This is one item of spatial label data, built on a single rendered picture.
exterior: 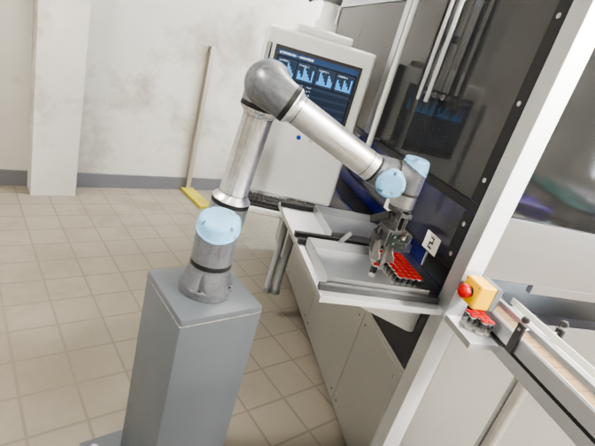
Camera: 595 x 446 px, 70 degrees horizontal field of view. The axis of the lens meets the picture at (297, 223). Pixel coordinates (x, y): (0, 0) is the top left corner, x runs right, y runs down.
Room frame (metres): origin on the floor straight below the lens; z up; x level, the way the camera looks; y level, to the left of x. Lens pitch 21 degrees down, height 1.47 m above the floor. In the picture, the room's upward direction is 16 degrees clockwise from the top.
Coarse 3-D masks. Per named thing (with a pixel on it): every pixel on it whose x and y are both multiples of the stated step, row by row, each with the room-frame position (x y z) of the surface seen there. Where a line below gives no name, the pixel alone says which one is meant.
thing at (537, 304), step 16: (352, 192) 2.27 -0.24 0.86; (352, 208) 1.98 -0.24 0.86; (368, 208) 2.06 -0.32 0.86; (512, 288) 1.55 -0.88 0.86; (528, 304) 1.44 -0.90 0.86; (544, 304) 1.48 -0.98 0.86; (560, 304) 1.53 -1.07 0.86; (576, 304) 1.58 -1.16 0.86; (592, 304) 1.63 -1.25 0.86; (592, 320) 1.47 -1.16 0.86
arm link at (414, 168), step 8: (408, 160) 1.22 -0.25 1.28; (416, 160) 1.21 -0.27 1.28; (424, 160) 1.22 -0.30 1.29; (408, 168) 1.21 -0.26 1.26; (416, 168) 1.20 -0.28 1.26; (424, 168) 1.21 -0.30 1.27; (408, 176) 1.20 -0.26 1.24; (416, 176) 1.20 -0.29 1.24; (424, 176) 1.21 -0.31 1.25; (408, 184) 1.20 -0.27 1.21; (416, 184) 1.20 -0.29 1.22; (408, 192) 1.20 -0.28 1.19; (416, 192) 1.21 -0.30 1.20
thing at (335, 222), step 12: (324, 216) 1.68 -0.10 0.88; (336, 216) 1.73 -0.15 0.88; (348, 216) 1.74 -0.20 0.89; (360, 216) 1.76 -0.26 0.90; (324, 228) 1.52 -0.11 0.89; (336, 228) 1.58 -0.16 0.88; (348, 228) 1.62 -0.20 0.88; (360, 228) 1.66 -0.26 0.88; (372, 228) 1.70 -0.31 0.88; (360, 240) 1.49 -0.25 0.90; (408, 252) 1.56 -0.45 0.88
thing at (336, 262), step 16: (320, 240) 1.35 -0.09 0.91; (320, 256) 1.29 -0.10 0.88; (336, 256) 1.32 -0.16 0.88; (352, 256) 1.36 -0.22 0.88; (368, 256) 1.40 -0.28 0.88; (320, 272) 1.15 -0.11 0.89; (336, 272) 1.21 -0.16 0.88; (352, 272) 1.24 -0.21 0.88; (368, 272) 1.27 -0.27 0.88; (384, 288) 1.15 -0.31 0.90; (400, 288) 1.17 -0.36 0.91; (416, 288) 1.18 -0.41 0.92
